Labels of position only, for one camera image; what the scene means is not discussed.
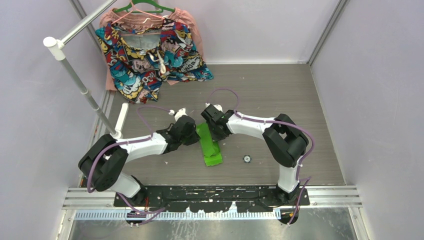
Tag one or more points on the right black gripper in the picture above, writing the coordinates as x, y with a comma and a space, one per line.
216, 138

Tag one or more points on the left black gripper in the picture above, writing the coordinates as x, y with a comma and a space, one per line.
195, 139

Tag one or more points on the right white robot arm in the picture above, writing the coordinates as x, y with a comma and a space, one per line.
288, 143

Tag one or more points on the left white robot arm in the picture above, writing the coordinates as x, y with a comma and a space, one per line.
104, 162

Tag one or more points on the colorful patterned shirt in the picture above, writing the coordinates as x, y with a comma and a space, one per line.
142, 52

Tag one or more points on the green clothes hanger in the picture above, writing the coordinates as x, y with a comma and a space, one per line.
144, 6

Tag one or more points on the metal clothes rack pole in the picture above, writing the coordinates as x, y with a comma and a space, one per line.
55, 46

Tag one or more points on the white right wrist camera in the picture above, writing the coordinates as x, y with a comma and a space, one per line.
218, 107

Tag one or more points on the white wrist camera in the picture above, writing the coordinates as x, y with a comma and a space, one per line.
218, 107
178, 114

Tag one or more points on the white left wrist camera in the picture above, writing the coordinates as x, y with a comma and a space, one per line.
178, 114

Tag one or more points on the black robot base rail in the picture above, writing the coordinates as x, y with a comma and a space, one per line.
220, 198

